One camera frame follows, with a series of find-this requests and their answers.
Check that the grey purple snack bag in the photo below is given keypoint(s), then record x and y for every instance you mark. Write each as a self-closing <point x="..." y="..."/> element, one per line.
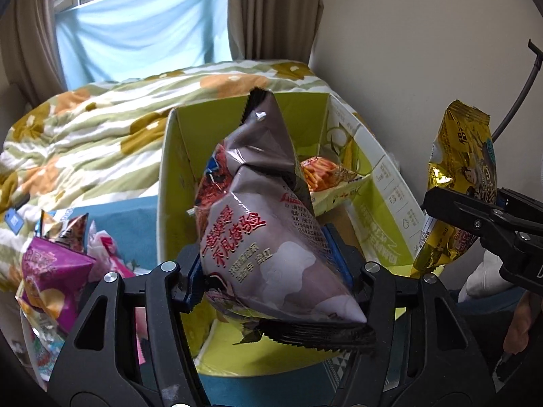
<point x="271" y="241"/>

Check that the green cardboard box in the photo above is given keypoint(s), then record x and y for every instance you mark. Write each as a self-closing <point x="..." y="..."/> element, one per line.
<point x="178" y="178"/>

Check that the light blue window cloth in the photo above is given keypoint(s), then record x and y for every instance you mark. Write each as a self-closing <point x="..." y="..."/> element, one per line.
<point x="148" y="29"/>

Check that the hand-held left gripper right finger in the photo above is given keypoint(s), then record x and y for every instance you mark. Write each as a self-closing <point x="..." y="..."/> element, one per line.
<point x="342" y="263"/>

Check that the beige curtain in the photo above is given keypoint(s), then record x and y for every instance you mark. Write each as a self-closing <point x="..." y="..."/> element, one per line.
<point x="38" y="29"/>
<point x="271" y="8"/>

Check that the person's right hand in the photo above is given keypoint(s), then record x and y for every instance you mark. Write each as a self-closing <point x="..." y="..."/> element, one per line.
<point x="518" y="322"/>

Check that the dark shiny snack bag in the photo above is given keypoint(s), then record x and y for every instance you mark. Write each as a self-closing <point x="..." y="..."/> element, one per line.
<point x="70" y="231"/>

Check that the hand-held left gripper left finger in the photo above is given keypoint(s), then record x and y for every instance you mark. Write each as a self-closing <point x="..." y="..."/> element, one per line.
<point x="193" y="273"/>

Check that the yellow snack bag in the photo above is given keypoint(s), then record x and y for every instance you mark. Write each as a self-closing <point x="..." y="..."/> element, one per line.
<point x="458" y="152"/>

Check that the pink snack bag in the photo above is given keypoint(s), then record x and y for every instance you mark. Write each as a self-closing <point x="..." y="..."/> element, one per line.
<point x="108" y="250"/>

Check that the teal patterned mat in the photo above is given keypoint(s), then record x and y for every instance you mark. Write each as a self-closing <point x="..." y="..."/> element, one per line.
<point x="127" y="220"/>

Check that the floral blanket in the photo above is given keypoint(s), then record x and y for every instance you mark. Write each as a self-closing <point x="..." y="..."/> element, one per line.
<point x="106" y="127"/>

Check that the white cloth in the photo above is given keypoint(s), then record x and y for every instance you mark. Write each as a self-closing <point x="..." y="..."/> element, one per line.
<point x="481" y="282"/>

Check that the clear snack bag blue print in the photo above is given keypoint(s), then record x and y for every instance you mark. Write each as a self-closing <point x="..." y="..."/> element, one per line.
<point x="42" y="347"/>

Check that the blue tag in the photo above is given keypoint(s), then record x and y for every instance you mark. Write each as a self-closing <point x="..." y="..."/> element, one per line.
<point x="15" y="220"/>

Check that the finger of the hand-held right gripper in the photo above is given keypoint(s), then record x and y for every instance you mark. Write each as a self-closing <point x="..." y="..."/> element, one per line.
<point x="524" y="198"/>
<point x="462" y="207"/>

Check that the orange snack bag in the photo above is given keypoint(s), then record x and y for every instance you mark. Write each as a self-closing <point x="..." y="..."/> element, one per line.
<point x="322" y="174"/>

